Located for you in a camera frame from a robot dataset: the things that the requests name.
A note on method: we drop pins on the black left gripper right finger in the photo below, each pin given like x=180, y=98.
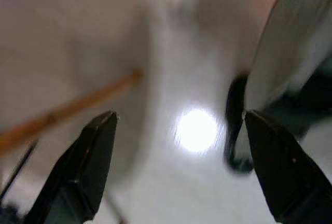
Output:
x=285, y=177

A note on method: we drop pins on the robot grey left leg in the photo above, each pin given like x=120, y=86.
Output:
x=288, y=40

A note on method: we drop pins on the thin black rod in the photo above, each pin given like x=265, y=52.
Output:
x=22, y=161

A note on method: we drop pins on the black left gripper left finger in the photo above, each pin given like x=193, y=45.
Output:
x=83, y=167

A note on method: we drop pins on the robot left foot black sole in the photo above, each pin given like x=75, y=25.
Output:
x=234, y=110

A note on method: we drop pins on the orange wooden rod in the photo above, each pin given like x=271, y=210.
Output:
x=77, y=104

